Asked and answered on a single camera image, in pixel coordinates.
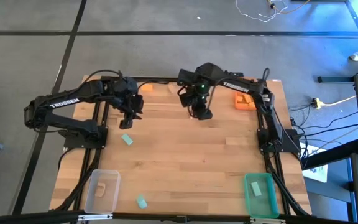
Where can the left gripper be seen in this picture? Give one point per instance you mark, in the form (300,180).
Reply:
(129,93)

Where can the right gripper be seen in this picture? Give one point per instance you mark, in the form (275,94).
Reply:
(199,93)

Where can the orange rectangular block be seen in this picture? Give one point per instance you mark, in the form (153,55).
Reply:
(147,87)

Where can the short wooden block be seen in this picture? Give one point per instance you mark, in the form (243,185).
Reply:
(171,90)

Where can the wooden arch block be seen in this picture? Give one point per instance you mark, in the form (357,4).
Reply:
(100,189)

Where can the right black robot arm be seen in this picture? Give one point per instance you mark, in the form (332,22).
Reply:
(244,87)

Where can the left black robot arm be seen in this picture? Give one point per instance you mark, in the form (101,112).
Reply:
(64,102)

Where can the orange plastic bin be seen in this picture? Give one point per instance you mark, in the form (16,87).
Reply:
(244,106)

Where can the clear plastic bin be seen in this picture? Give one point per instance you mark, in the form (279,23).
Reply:
(110,199)

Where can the yellow power plug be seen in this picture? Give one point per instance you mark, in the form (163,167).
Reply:
(316,102)

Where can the green plastic bin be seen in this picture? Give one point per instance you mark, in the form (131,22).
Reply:
(266,205)

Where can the black stand foot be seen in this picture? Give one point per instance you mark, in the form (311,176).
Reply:
(334,79)

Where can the white paper sheet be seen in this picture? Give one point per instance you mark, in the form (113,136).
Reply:
(317,172)

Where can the black floor bar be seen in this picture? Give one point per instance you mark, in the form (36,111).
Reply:
(331,154)

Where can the black gantry crossbar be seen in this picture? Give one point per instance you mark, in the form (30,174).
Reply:
(26,218)

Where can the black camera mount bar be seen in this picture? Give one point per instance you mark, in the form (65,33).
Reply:
(238,74)

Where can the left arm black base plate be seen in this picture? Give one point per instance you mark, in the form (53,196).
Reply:
(79,143)

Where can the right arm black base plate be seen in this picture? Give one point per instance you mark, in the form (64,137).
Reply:
(291,146)

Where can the small depth camera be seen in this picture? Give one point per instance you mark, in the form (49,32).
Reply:
(181,218)

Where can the silver corner bracket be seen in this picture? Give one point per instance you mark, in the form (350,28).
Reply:
(94,217)
(267,221)

